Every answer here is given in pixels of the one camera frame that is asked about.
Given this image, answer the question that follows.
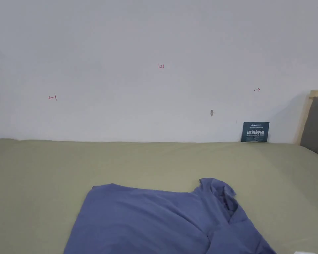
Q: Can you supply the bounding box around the blue shirt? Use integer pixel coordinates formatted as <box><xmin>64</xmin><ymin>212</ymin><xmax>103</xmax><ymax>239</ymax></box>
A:
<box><xmin>63</xmin><ymin>178</ymin><xmax>278</xmax><ymax>254</ymax></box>

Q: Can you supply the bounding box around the grey padded headboard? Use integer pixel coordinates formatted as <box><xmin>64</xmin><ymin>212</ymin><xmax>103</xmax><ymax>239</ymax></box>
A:
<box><xmin>293</xmin><ymin>90</ymin><xmax>318</xmax><ymax>161</ymax></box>

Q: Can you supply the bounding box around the dark blue printed card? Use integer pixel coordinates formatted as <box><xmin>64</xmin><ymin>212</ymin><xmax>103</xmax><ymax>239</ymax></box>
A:
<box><xmin>240</xmin><ymin>121</ymin><xmax>270</xmax><ymax>143</ymax></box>

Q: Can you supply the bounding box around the bed with pale green sheet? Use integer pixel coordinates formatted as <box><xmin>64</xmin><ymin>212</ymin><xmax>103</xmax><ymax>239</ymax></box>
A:
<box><xmin>0</xmin><ymin>138</ymin><xmax>318</xmax><ymax>254</ymax></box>

